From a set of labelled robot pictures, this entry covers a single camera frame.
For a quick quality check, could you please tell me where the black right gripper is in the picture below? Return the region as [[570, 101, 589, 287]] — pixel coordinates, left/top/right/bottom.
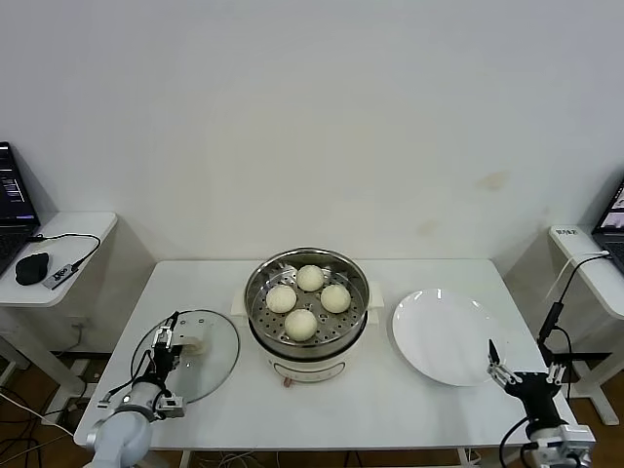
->
[[487, 339, 567, 425]]

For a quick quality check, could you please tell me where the open dark laptop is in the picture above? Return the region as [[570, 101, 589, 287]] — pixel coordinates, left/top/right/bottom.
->
[[0, 141, 41, 279], [592, 179, 624, 274]]

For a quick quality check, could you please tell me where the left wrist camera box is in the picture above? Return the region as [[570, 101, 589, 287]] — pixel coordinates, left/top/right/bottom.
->
[[154, 394, 187, 420]]

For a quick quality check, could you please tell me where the white side table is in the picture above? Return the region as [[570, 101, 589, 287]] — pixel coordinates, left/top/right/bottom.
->
[[0, 212, 118, 399], [548, 224, 624, 425]]

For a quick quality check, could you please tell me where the black cable with adapter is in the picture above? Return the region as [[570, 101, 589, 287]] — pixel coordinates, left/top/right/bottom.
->
[[535, 251, 610, 399]]

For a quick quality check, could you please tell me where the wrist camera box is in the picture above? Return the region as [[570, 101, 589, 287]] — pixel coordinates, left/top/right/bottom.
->
[[154, 394, 187, 420], [555, 423, 597, 462]]

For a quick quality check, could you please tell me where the white round plate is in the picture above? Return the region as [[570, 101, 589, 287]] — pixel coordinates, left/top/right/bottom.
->
[[392, 289, 509, 387]]

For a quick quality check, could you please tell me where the white steamed baozi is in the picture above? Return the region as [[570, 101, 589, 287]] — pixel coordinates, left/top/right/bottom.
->
[[320, 284, 352, 313], [284, 308, 317, 341], [265, 285, 297, 313], [295, 264, 326, 293]]

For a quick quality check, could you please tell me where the grey usb device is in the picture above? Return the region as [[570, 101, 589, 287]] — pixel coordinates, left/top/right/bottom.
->
[[41, 261, 82, 291]]

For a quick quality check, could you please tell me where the cream electric cooker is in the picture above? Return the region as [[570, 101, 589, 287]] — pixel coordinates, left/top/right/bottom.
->
[[228, 280, 387, 389]]

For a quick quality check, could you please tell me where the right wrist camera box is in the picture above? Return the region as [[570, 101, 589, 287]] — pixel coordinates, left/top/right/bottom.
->
[[555, 423, 597, 462]]

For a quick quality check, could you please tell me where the black computer mouse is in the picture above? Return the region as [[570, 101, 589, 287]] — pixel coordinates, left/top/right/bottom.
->
[[14, 252, 50, 286]]

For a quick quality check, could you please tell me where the glass lid cream handle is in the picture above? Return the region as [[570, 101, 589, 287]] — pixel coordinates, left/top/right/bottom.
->
[[131, 308, 242, 405]]

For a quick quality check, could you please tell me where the white floor cable bundle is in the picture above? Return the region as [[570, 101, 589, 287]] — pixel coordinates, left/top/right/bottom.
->
[[214, 451, 262, 468]]

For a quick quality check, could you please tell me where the thin black usb cable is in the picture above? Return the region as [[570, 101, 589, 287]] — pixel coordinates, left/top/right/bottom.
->
[[26, 232, 102, 269]]

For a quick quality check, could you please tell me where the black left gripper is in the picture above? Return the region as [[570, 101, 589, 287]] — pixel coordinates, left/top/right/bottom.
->
[[151, 311, 181, 384]]

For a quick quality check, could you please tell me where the stainless steel steamer basket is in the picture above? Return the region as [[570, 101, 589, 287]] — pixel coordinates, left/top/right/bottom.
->
[[243, 248, 371, 348]]

